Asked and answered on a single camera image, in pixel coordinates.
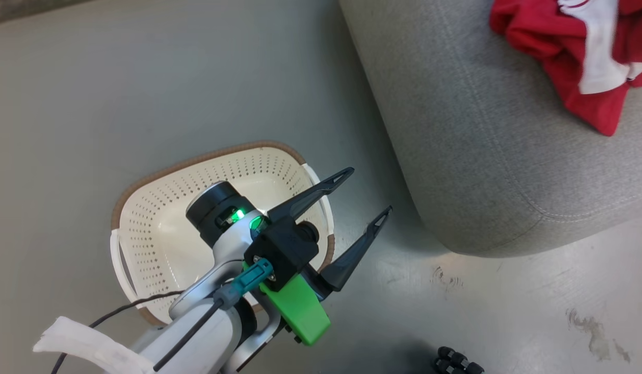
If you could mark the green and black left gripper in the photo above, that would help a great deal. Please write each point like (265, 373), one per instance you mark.
(299, 309)

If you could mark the red and white garment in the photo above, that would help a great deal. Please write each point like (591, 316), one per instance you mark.
(565, 41)

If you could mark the white and grey left arm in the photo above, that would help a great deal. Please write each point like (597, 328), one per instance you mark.
(219, 259)

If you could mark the white perforated laundry basket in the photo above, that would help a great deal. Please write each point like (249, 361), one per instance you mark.
(159, 228)

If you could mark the black ribbed robot part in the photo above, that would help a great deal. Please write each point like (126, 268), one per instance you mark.
(456, 362)

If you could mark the grey fabric sofa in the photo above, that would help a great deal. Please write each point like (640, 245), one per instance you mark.
(497, 130)

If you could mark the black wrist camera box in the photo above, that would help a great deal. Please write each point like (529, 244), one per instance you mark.
(284, 249)

